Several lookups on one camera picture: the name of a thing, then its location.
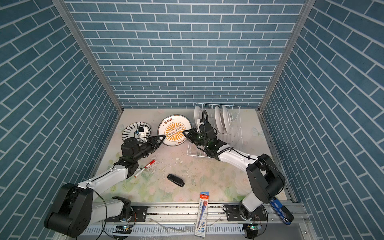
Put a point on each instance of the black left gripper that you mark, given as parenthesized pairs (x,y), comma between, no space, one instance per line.
(153,144)

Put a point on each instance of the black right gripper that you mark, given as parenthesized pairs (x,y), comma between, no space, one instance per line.
(193,132)

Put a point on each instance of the blue striped white plate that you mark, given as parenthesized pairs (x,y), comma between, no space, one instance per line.
(130,130)

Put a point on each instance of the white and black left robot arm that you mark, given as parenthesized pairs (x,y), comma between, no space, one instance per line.
(74,207)

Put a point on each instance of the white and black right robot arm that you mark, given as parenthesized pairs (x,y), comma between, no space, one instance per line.
(265,179)

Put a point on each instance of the red and white marker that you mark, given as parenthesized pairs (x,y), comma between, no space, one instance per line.
(137,173)

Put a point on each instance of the black stapler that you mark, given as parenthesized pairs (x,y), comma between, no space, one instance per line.
(176,180)

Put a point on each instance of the blue and black handheld tool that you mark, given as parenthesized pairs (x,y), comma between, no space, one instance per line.
(285,215)

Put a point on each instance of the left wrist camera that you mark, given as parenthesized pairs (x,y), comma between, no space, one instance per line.
(143,133)

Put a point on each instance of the white wire dish rack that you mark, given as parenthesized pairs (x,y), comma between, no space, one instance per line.
(235,139)

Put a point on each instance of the aluminium front rail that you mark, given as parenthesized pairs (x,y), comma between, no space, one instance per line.
(183,213)

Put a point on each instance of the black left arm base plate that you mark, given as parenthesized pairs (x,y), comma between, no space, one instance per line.
(140,212)

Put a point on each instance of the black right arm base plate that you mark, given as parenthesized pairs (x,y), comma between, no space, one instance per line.
(234,214)

